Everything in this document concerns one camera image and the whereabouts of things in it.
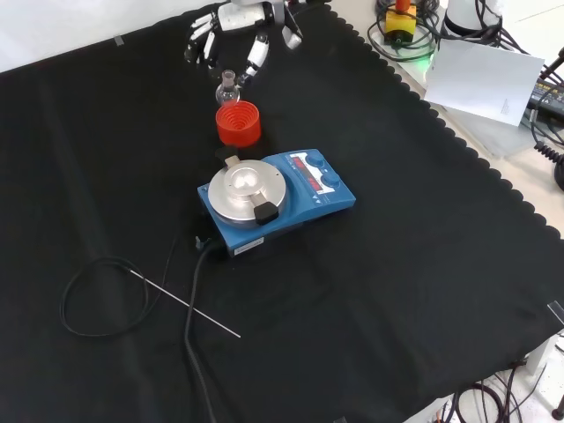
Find orange flask support ring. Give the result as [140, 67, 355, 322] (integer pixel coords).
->
[214, 100, 263, 148]

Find black floor cables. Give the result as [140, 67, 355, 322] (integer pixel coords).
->
[434, 365, 564, 423]

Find clear glass round-bottom flask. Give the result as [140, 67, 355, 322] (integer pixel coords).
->
[215, 70, 242, 108]

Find thick black power cable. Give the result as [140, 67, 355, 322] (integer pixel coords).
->
[183, 235, 219, 423]

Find grey flat sheet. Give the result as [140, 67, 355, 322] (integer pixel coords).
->
[429, 100, 544, 159]

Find black power adapter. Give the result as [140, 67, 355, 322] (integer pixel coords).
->
[525, 73, 564, 119]

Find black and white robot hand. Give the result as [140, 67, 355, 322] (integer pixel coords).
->
[183, 0, 305, 85]

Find aluminium heating block black handles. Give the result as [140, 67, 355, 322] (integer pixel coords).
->
[214, 147, 290, 227]

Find black cloth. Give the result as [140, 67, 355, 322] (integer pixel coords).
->
[0, 0, 564, 423]

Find blue heater with steel plate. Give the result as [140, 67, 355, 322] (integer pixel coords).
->
[197, 149, 357, 262]

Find pale board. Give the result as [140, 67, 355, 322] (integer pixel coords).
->
[423, 38, 546, 129]

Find yellow stop button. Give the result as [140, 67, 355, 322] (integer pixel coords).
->
[383, 0, 419, 46]

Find metal probe with thin cable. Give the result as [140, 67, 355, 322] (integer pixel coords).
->
[61, 236, 242, 339]

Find black coiled cable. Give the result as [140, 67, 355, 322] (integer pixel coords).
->
[533, 139, 564, 191]

